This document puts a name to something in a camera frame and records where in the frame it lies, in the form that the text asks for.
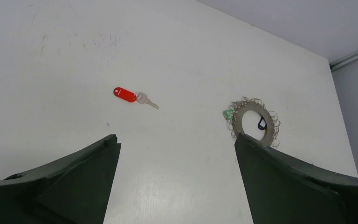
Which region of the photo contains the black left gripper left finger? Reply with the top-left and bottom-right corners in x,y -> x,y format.
0,134 -> 121,224

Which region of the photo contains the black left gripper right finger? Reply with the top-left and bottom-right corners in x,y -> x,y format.
235,134 -> 358,224

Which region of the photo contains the black key tag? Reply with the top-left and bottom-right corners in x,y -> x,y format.
257,117 -> 267,130

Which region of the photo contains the aluminium frame rail right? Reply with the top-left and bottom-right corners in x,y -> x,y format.
329,50 -> 358,72

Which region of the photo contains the green key tag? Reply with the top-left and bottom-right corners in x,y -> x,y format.
223,110 -> 234,120

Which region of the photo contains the silver key on red tag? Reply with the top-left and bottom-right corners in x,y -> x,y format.
135,92 -> 159,109

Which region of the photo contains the red key tag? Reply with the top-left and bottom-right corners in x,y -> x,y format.
113,87 -> 137,103

